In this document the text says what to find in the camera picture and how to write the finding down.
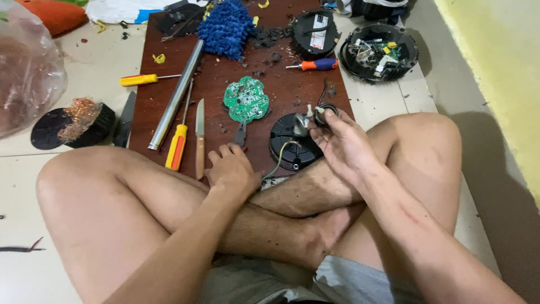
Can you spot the brown wooden board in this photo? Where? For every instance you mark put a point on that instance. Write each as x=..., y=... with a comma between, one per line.
x=287, y=91

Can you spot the person's left leg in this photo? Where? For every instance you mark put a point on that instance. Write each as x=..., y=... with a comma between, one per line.
x=105, y=211

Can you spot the clear plastic bag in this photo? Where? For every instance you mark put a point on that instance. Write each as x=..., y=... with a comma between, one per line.
x=25, y=71

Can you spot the silver metal tube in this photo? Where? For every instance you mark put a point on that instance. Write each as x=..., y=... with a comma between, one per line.
x=177, y=95

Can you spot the dark metal blade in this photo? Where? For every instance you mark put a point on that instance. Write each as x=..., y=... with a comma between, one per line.
x=124, y=120

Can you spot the black and white heap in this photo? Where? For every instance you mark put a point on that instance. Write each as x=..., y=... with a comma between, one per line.
x=371, y=8

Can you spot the white and blue bag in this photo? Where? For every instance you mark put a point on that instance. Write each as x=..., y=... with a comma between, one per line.
x=118, y=10

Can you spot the black round cover, white label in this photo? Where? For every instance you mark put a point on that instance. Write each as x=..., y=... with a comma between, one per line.
x=306, y=40

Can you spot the black round housing with electronics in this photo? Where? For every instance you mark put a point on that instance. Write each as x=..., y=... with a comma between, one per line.
x=379, y=53

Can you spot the person's left fingers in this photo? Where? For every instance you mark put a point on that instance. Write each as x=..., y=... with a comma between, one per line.
x=225, y=154

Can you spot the grey metal component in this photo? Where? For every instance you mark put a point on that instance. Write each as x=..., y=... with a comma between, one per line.
x=300, y=125

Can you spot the orange cushion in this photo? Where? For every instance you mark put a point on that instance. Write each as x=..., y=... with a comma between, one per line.
x=55, y=15

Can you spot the grey shorts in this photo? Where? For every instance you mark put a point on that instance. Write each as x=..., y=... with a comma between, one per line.
x=350, y=283

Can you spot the orange and blue screwdriver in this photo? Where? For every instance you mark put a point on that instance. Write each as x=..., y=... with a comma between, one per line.
x=318, y=64

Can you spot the person's right leg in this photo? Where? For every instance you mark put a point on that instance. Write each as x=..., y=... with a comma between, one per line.
x=413, y=143

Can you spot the black flat disc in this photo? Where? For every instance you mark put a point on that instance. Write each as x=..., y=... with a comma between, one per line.
x=47, y=130

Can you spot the black round housing base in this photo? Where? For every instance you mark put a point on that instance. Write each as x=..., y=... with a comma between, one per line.
x=283, y=141

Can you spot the blue microfiber duster head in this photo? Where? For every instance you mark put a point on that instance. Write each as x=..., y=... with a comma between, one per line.
x=225, y=27

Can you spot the black ribbed round housing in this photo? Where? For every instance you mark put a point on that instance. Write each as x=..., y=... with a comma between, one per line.
x=99, y=126

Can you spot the pile of dark debris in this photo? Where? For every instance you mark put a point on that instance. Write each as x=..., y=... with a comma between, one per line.
x=270, y=38

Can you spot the person's left hand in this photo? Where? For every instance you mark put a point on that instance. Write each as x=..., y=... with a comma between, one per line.
x=234, y=173

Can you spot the person's leg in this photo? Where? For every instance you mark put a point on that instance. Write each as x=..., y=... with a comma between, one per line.
x=105, y=211
x=413, y=143

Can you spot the person's right hand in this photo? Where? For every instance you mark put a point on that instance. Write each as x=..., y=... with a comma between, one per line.
x=348, y=147

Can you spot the yellow scrap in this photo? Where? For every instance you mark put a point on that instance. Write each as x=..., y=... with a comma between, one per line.
x=255, y=20
x=263, y=4
x=158, y=58
x=100, y=26

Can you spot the yellow and orange screwdriver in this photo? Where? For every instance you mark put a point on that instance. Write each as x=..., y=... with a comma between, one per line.
x=177, y=147

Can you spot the green round circuit board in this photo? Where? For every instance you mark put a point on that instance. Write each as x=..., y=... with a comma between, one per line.
x=246, y=99

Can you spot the black plastic piece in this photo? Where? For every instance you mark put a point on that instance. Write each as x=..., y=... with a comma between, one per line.
x=179, y=19

